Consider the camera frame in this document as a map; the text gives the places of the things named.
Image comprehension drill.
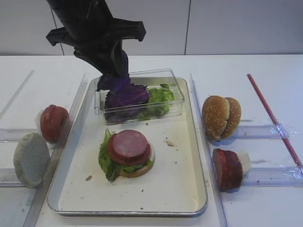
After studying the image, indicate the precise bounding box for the clear plastic lettuce container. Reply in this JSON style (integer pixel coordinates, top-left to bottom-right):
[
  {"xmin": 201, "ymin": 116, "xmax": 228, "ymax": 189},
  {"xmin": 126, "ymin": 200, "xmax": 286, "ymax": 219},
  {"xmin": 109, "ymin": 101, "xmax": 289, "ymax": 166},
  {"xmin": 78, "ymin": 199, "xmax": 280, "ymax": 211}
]
[{"xmin": 95, "ymin": 69, "xmax": 185, "ymax": 125}]

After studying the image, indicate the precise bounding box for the green lettuce on burger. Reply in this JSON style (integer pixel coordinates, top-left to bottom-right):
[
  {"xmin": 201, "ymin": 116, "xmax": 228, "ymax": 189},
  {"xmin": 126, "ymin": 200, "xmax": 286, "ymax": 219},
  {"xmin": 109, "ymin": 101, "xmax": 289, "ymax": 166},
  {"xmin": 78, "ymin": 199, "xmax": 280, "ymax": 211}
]
[{"xmin": 98, "ymin": 129, "xmax": 143, "ymax": 183}]

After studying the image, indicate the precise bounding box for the dark red meat slice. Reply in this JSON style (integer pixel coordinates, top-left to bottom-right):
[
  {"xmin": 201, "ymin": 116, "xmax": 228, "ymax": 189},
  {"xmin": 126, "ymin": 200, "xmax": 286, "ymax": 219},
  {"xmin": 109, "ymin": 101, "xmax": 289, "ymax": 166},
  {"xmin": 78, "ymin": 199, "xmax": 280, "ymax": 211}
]
[
  {"xmin": 224, "ymin": 150, "xmax": 243, "ymax": 190},
  {"xmin": 213, "ymin": 148, "xmax": 228, "ymax": 191}
]

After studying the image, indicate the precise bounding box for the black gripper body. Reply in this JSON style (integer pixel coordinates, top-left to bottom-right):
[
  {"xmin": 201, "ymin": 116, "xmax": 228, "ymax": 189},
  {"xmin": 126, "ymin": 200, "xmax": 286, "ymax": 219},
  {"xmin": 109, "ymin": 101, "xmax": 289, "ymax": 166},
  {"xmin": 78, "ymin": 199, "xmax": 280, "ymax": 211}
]
[{"xmin": 45, "ymin": 0, "xmax": 147, "ymax": 76}]

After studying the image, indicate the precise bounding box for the sesame bun half inner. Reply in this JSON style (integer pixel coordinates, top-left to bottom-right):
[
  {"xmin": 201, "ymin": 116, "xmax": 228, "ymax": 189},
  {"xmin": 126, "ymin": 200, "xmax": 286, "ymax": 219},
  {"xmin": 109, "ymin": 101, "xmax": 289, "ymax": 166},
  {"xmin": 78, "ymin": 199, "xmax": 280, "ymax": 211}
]
[{"xmin": 221, "ymin": 97, "xmax": 241, "ymax": 140}]

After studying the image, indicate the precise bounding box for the clear strip far left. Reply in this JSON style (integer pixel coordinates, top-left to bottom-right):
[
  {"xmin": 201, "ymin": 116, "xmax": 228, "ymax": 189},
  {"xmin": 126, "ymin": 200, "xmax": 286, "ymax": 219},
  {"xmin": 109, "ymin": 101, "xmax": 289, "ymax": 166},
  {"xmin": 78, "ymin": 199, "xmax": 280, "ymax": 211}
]
[{"xmin": 0, "ymin": 70, "xmax": 35, "ymax": 119}]

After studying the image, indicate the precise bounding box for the white pusher block for tomatoes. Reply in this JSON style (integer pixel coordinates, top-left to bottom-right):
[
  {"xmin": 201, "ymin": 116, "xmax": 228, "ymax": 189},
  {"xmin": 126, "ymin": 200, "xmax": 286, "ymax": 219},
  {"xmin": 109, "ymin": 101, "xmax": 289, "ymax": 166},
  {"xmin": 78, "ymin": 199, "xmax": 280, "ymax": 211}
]
[{"xmin": 34, "ymin": 110, "xmax": 43, "ymax": 131}]

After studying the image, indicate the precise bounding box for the pink ham slice on burger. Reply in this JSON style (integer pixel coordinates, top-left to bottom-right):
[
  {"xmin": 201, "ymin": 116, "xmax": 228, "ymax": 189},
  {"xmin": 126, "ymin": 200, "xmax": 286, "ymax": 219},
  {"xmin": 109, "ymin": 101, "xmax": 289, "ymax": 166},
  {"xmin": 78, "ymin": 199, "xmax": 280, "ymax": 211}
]
[{"xmin": 113, "ymin": 130, "xmax": 148, "ymax": 159}]

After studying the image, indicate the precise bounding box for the green lettuce in container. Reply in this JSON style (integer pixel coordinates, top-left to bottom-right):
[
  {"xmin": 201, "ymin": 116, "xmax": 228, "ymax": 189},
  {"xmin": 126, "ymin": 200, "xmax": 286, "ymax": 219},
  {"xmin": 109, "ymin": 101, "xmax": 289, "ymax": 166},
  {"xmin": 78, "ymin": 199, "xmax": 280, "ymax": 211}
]
[{"xmin": 137, "ymin": 84, "xmax": 175, "ymax": 120}]

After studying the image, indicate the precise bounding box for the bottom bun on tray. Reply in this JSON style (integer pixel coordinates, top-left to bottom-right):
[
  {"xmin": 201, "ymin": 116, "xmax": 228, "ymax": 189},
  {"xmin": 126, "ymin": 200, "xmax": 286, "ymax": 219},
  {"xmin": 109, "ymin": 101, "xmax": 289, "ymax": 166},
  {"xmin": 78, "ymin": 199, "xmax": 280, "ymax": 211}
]
[{"xmin": 120, "ymin": 141, "xmax": 155, "ymax": 178}]

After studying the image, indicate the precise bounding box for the clear rail under buns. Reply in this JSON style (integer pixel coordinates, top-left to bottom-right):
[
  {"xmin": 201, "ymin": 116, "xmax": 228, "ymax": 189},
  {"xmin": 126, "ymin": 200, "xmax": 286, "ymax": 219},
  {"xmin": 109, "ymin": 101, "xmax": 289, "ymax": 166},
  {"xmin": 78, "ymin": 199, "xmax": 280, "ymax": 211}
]
[{"xmin": 230, "ymin": 124, "xmax": 299, "ymax": 140}]

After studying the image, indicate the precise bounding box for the sesame bun half outer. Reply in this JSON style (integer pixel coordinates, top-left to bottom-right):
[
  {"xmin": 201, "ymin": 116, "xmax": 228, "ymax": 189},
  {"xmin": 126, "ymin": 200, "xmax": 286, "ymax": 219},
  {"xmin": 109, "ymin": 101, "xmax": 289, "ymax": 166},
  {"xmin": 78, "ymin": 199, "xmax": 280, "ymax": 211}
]
[{"xmin": 202, "ymin": 96, "xmax": 230, "ymax": 140}]

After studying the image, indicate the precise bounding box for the long clear left divider rail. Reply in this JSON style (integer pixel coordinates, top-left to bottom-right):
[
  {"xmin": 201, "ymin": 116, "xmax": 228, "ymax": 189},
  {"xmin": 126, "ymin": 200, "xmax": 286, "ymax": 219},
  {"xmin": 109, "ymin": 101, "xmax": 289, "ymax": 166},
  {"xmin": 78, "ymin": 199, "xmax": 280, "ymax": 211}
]
[{"xmin": 23, "ymin": 74, "xmax": 88, "ymax": 227}]

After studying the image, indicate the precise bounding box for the purple lettuce leaf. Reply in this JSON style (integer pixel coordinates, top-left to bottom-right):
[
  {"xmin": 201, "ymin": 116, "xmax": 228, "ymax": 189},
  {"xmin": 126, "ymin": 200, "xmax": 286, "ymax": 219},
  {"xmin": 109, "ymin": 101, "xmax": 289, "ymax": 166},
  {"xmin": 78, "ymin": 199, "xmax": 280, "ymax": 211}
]
[{"xmin": 96, "ymin": 51, "xmax": 149, "ymax": 123}]

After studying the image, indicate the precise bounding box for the white pusher block for meat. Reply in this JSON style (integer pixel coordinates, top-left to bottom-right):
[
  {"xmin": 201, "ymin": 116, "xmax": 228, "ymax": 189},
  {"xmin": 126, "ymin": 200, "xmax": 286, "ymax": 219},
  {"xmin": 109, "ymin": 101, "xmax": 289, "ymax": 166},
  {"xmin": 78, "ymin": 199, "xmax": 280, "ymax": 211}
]
[{"xmin": 237, "ymin": 151, "xmax": 251, "ymax": 177}]

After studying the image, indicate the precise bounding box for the sesame bun half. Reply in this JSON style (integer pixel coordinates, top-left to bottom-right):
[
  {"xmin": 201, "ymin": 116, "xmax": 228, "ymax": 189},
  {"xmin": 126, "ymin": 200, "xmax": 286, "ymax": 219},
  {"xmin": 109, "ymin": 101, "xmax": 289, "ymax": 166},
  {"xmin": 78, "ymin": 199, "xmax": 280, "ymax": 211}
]
[
  {"xmin": 202, "ymin": 96, "xmax": 230, "ymax": 140},
  {"xmin": 221, "ymin": 97, "xmax": 241, "ymax": 140}
]

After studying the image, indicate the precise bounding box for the clear rail under meat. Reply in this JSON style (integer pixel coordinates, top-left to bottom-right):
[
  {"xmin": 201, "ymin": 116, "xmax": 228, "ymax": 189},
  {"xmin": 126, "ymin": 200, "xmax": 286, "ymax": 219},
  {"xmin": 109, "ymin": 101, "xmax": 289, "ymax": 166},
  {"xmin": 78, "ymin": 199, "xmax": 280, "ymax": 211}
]
[{"xmin": 242, "ymin": 166, "xmax": 303, "ymax": 187}]

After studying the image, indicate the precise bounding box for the red tomato slice stack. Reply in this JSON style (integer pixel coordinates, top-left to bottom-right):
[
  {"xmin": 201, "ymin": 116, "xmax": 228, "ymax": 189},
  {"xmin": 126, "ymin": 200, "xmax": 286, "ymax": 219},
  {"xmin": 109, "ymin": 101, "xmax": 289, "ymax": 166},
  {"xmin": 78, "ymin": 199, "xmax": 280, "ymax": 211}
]
[{"xmin": 40, "ymin": 105, "xmax": 68, "ymax": 142}]

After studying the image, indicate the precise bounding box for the metal baking tray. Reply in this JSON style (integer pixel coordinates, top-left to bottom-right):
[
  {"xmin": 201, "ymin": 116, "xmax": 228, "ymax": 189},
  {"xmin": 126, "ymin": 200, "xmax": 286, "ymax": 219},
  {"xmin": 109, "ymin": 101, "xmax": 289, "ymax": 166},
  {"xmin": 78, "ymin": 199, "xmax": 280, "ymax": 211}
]
[{"xmin": 47, "ymin": 78, "xmax": 208, "ymax": 217}]

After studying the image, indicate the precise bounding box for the red straw strip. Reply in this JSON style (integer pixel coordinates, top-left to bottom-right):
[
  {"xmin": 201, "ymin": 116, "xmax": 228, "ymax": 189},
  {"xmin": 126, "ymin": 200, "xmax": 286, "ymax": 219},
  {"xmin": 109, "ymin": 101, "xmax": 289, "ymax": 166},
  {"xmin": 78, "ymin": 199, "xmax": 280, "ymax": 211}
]
[{"xmin": 247, "ymin": 73, "xmax": 303, "ymax": 168}]

